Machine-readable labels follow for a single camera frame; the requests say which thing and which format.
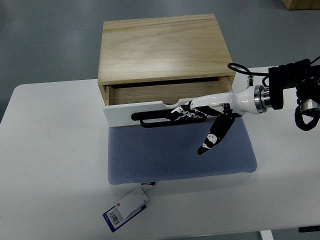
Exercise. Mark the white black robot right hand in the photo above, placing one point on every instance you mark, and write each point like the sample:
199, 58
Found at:
225, 107

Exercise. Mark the black drawer handle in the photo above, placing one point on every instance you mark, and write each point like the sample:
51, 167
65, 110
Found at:
162, 114

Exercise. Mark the white drawer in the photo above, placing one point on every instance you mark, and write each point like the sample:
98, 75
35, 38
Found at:
123, 100

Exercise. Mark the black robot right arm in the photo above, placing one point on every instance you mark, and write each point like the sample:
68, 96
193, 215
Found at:
303, 75

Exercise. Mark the wooden drawer cabinet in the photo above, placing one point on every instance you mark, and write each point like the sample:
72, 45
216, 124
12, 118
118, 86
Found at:
161, 49

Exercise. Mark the cardboard box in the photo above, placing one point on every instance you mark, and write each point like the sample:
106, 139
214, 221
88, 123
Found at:
301, 4

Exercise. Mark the blue mesh cushion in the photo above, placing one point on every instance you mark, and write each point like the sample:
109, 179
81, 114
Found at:
141, 155

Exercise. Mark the white table leg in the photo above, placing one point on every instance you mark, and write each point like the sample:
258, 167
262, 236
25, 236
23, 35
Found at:
266, 235

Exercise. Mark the white blue product tag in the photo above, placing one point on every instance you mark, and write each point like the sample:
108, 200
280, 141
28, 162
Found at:
128, 206

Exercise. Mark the black table bracket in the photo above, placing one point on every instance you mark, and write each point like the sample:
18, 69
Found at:
309, 229

